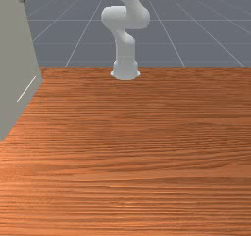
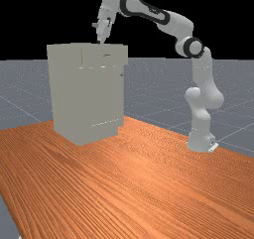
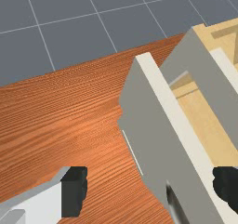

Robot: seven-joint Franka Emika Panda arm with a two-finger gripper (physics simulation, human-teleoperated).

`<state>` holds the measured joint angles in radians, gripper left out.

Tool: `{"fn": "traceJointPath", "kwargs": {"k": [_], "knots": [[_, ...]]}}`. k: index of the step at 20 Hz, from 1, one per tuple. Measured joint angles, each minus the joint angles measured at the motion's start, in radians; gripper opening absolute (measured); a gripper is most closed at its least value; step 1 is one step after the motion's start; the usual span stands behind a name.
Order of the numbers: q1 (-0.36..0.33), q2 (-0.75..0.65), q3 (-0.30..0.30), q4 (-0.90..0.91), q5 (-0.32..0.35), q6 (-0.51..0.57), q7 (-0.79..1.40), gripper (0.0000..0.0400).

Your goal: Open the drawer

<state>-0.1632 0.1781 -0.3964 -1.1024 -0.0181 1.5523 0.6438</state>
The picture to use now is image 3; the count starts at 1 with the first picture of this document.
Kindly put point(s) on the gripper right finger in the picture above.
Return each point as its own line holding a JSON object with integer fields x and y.
{"x": 227, "y": 184}

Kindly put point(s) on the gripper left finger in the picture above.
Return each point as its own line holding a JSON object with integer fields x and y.
{"x": 46, "y": 200}

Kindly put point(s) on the pale grey cabinet drawer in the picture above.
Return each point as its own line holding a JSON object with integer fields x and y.
{"x": 155, "y": 119}

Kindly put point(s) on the pale grey cabinet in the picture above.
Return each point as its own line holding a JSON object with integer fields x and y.
{"x": 203, "y": 76}

